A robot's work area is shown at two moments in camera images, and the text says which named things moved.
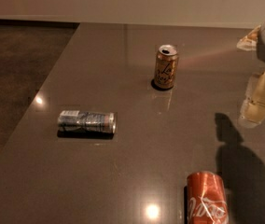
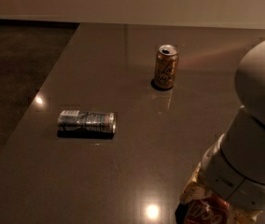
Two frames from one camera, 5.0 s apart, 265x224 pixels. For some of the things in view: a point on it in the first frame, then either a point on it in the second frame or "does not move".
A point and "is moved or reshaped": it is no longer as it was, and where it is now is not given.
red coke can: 206,199 is moved or reshaped
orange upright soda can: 166,66 does not move
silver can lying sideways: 87,121 does not move
